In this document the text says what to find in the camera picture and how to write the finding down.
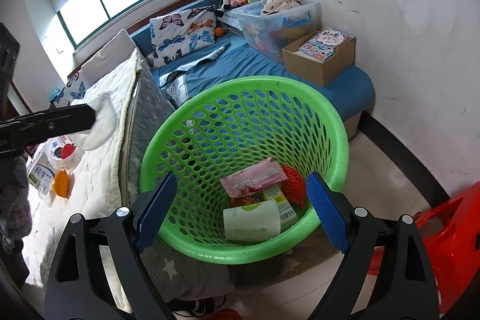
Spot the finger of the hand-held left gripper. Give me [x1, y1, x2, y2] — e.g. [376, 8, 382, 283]
[0, 103, 96, 156]
[0, 24, 20, 111]

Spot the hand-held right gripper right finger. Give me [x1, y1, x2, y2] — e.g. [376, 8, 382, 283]
[305, 171, 439, 320]

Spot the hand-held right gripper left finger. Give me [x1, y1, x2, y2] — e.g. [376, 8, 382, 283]
[44, 171, 178, 320]

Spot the clear yogurt cup printed lid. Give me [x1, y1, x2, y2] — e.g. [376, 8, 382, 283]
[45, 134, 85, 171]

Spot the clear bottle with yellow label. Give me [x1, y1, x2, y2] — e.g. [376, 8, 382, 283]
[262, 185, 299, 223]

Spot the red plastic mesh ball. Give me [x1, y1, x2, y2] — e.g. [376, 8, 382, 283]
[281, 166, 306, 208]

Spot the white milk carton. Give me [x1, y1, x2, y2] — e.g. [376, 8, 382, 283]
[27, 151, 57, 195]

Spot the orange plastic piece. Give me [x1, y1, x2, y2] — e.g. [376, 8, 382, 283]
[52, 169, 71, 199]

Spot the white paper cup green label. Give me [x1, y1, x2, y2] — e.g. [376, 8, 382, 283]
[223, 199, 282, 242]

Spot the large pink snack packet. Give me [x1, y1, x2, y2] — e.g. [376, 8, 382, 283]
[219, 160, 287, 198]

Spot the green plastic basket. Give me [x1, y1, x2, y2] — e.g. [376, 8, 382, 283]
[139, 76, 349, 265]

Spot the person's left forearm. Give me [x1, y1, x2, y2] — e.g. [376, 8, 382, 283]
[0, 155, 34, 257]

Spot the butterfly print pillow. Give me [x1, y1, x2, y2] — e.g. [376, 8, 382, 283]
[52, 70, 89, 107]
[145, 7, 218, 69]

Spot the white printed quilt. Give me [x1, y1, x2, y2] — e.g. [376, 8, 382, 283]
[24, 48, 145, 291]

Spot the grey pillow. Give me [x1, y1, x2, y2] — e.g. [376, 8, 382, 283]
[80, 29, 137, 75]

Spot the red plastic stool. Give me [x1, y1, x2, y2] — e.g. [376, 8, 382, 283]
[367, 181, 480, 315]

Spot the grey blue patterned cloth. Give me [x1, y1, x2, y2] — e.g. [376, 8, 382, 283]
[159, 44, 227, 96]

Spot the cardboard box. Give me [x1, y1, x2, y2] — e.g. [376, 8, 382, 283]
[282, 32, 356, 87]

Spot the colourful printed toy box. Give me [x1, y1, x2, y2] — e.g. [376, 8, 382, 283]
[299, 29, 347, 62]

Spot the blue bench cushion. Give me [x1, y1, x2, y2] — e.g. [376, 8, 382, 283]
[133, 7, 376, 118]

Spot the clear plastic storage bin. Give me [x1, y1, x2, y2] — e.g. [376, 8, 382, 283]
[230, 0, 321, 64]

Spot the long blue patterned box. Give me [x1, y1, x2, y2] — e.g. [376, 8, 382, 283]
[217, 13, 244, 34]

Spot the white patterned cloth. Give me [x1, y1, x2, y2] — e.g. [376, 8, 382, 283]
[260, 0, 302, 17]

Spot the black cable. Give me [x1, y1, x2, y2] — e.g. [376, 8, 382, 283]
[180, 299, 226, 317]

